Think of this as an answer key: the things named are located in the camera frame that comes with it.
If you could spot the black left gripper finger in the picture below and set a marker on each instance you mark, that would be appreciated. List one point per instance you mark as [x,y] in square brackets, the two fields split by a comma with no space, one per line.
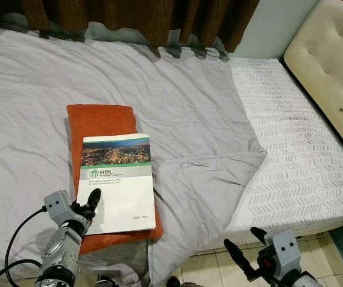
[94,200]

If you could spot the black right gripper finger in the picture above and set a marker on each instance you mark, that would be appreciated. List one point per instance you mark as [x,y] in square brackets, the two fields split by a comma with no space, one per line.
[238,256]
[258,234]

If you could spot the white HBL catalogue book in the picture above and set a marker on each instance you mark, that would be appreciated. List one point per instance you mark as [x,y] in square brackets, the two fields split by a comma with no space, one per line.
[123,191]

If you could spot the orange pillow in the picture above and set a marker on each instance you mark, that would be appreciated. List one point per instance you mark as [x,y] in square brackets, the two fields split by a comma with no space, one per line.
[99,119]

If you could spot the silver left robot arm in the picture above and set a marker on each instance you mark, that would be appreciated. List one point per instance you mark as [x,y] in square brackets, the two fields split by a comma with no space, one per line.
[60,254]

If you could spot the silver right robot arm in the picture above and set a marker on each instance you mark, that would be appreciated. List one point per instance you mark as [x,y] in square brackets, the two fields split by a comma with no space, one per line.
[303,281]

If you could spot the dark right robot foot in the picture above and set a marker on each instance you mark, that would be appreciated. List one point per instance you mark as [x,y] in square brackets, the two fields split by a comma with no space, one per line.
[177,282]

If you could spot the white patterned mattress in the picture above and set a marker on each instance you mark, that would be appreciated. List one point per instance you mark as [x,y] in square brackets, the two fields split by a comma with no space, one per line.
[297,149]

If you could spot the grey blanket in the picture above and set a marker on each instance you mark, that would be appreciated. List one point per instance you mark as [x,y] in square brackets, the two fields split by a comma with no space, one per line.
[177,107]

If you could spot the cream padded headboard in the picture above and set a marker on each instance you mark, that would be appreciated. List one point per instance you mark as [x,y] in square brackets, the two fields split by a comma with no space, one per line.
[333,60]

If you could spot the brown curtain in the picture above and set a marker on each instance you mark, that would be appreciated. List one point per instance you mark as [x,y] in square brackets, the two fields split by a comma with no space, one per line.
[129,18]

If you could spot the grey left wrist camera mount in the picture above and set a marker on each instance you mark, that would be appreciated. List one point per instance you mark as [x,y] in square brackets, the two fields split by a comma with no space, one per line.
[57,206]

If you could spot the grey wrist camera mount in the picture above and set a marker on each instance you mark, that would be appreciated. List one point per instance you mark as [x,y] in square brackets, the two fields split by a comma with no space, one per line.
[57,206]
[285,248]

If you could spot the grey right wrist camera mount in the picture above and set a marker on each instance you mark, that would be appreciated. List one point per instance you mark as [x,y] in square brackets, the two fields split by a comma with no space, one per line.
[285,248]

